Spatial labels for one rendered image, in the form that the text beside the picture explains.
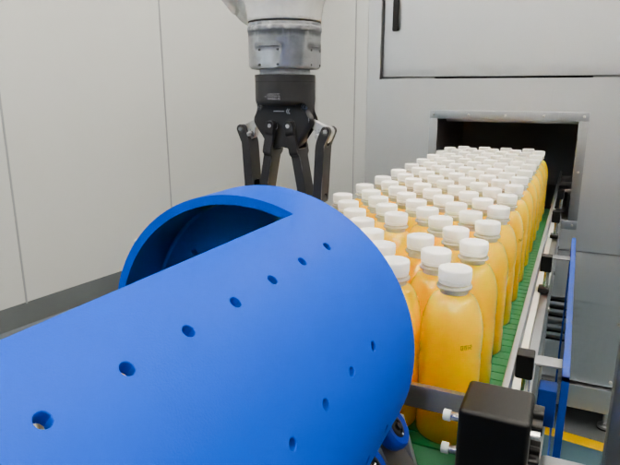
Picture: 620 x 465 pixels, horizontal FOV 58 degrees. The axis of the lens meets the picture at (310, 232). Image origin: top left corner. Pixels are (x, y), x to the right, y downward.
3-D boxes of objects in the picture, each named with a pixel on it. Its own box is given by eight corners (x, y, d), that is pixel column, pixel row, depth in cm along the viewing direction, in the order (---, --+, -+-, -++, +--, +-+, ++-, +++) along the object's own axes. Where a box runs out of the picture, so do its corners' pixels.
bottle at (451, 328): (406, 418, 74) (412, 273, 69) (456, 411, 76) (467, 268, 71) (431, 451, 67) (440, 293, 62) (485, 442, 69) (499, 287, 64)
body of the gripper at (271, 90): (240, 72, 68) (242, 149, 71) (303, 71, 65) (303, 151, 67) (269, 74, 75) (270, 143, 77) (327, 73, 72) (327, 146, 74)
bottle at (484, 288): (438, 393, 80) (447, 258, 75) (437, 369, 87) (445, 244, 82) (493, 399, 79) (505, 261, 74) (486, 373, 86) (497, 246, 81)
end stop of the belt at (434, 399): (201, 357, 80) (200, 338, 79) (205, 354, 81) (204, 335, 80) (494, 426, 64) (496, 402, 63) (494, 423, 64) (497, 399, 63)
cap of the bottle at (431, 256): (455, 267, 72) (456, 253, 72) (424, 268, 72) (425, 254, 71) (446, 257, 76) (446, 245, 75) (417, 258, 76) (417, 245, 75)
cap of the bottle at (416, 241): (439, 248, 81) (440, 235, 80) (421, 253, 78) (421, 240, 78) (419, 242, 84) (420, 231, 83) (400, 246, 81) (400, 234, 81)
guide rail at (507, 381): (494, 423, 64) (497, 399, 63) (555, 194, 205) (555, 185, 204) (502, 424, 64) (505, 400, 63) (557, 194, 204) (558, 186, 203)
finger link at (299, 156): (294, 121, 73) (304, 119, 72) (311, 205, 75) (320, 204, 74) (280, 122, 70) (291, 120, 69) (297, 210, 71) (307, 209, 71)
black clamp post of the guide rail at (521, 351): (511, 409, 76) (516, 354, 74) (513, 399, 79) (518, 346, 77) (528, 412, 75) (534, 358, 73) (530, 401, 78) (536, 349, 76)
